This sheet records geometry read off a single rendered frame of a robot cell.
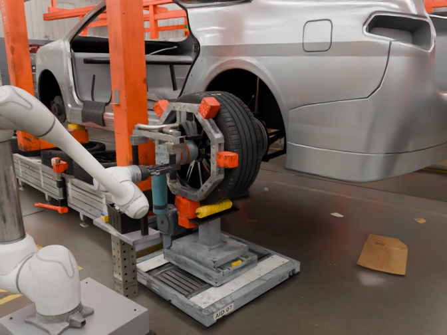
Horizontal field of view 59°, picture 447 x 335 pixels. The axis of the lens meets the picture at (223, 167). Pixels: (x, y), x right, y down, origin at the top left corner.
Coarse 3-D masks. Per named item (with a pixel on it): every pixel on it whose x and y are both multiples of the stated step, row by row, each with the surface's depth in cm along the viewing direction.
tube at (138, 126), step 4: (176, 112) 220; (180, 120) 221; (136, 124) 219; (140, 124) 216; (144, 124) 215; (164, 124) 215; (168, 124) 216; (172, 124) 218; (176, 124) 219; (136, 128) 219; (140, 128) 218; (144, 128) 214; (148, 128) 212; (152, 128) 212; (156, 128) 212; (160, 128) 213
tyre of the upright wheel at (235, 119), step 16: (192, 96) 222; (208, 96) 215; (224, 96) 222; (224, 112) 209; (240, 112) 216; (224, 128) 208; (240, 128) 210; (256, 128) 219; (240, 144) 209; (256, 144) 218; (240, 160) 210; (256, 160) 221; (176, 176) 246; (224, 176) 215; (240, 176) 215; (256, 176) 227; (224, 192) 217; (240, 192) 231
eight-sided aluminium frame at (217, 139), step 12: (168, 108) 226; (180, 108) 218; (192, 108) 211; (168, 120) 235; (204, 120) 206; (216, 132) 207; (156, 144) 241; (216, 144) 203; (216, 168) 206; (168, 180) 238; (216, 180) 208; (180, 192) 232; (192, 192) 226; (204, 192) 216
